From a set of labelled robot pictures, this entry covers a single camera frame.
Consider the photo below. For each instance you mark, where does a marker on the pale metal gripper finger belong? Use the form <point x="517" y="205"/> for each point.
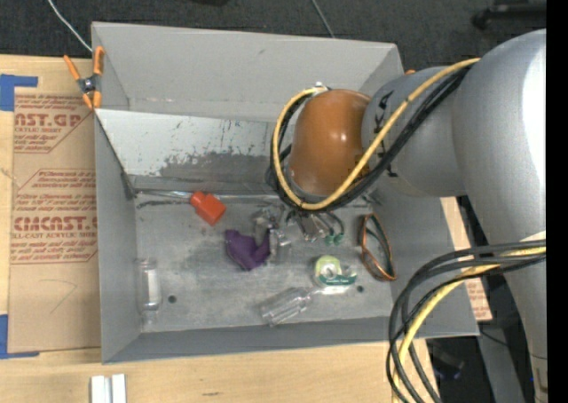
<point x="265" y="220"/>
<point x="280" y="247"/>

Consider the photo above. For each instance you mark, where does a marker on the clear glass bottle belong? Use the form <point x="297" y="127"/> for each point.
<point x="284" y="305"/>

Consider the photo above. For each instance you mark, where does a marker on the grey metal bin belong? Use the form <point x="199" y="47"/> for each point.
<point x="199" y="73"/>

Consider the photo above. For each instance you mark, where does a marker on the brown sunglasses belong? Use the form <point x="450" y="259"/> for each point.
<point x="387" y="266"/>

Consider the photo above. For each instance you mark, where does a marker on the green and white tape dispenser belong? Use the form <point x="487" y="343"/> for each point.
<point x="333" y="274"/>

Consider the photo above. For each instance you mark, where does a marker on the purple cloth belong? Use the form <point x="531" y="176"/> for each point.
<point x="243" y="248"/>

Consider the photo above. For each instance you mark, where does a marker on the orange-red plastic block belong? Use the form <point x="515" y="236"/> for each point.
<point x="209" y="208"/>

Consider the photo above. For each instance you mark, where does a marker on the brown cardboard board red print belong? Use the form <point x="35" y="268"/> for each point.
<point x="49" y="197"/>

